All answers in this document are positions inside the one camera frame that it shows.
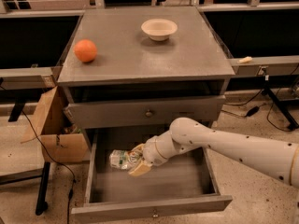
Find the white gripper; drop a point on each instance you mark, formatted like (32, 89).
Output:
(152, 152)

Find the crushed 7up can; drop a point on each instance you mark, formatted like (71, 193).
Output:
(124, 159)

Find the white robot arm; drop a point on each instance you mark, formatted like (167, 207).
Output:
(274, 158)

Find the open lower grey drawer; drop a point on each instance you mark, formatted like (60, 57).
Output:
(184, 185)

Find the grey drawer cabinet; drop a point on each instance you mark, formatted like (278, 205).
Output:
(131, 66)

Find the upper grey drawer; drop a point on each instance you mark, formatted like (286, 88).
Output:
(145, 111)

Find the cardboard box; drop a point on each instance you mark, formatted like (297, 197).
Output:
(55, 131)

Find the black table leg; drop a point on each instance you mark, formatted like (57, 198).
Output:
(41, 204)

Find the orange fruit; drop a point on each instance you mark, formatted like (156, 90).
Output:
(85, 50)

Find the white bowl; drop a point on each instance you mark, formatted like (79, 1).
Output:
(159, 29)

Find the small yellow foam piece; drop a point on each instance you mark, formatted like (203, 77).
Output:
(245, 60)

